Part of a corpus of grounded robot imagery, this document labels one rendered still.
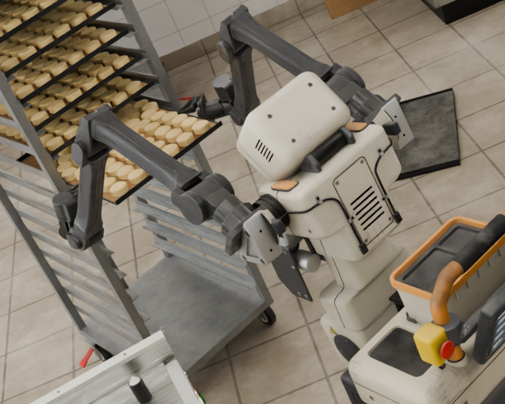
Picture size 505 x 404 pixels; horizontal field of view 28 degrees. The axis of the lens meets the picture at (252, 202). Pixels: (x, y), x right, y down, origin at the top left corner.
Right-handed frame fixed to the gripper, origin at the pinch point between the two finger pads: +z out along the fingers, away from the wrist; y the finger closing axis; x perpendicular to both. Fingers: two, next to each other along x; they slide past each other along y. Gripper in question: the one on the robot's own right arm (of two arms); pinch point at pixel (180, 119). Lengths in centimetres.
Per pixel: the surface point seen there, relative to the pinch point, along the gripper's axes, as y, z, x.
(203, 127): 4.3, -10.8, 17.2
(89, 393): -2, 11, 108
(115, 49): 20.6, 15.7, -18.9
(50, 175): 8.5, 33.9, 25.9
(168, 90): 7.8, 1.4, -6.3
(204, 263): -71, 23, -24
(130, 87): 13.0, 11.7, -4.9
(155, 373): -5, -4, 104
